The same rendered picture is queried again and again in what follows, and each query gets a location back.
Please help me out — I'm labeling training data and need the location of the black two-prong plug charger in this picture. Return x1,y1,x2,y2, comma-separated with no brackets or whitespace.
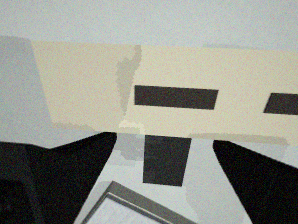
143,135,192,187

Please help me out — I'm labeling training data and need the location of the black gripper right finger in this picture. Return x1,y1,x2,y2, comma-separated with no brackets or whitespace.
212,140,298,224

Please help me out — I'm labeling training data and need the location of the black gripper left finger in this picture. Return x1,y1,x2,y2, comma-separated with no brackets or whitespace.
0,132,117,224

